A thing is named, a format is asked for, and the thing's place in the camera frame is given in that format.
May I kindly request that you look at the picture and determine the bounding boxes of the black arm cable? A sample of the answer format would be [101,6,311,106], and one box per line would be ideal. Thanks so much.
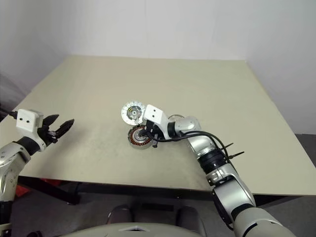
[0,108,18,117]
[153,130,234,163]

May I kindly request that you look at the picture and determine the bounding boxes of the long black zip tie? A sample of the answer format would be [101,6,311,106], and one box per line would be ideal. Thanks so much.
[226,151,245,160]

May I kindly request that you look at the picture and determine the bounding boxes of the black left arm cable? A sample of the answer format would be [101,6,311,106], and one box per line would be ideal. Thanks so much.
[0,108,18,117]

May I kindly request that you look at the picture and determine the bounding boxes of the short black zip tie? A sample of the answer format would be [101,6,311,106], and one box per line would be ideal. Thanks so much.
[218,142,235,152]

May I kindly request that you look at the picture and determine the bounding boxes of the motor stator base copper windings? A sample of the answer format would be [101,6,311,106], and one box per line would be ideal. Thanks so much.
[127,125,155,150]

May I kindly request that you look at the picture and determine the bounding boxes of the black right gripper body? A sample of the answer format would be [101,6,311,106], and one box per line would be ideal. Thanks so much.
[144,119,165,149]

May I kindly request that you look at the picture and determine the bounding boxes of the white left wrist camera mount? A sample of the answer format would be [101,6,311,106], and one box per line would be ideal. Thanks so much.
[15,108,47,152]

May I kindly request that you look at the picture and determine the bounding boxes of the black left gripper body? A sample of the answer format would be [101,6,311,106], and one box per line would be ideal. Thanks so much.
[36,122,60,146]

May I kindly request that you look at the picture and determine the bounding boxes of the silver rotor cap disc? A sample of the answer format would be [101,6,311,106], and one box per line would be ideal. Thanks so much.
[120,100,149,126]

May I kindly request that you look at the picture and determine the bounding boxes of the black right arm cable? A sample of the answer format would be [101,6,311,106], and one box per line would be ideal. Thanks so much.
[153,130,234,163]

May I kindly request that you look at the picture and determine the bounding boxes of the dark rounded shape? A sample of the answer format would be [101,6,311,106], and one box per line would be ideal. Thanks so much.
[106,204,135,226]

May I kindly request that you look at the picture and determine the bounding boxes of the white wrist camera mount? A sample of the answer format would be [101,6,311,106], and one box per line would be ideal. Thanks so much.
[143,104,171,141]
[15,108,47,152]

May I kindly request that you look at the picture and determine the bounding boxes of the black table frame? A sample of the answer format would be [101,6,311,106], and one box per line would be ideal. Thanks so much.
[17,176,297,207]

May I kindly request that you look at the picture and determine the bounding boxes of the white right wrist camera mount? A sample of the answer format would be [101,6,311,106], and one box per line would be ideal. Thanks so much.
[143,104,171,141]

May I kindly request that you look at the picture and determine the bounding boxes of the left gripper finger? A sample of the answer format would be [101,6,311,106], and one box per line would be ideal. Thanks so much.
[55,118,76,140]
[43,114,60,129]

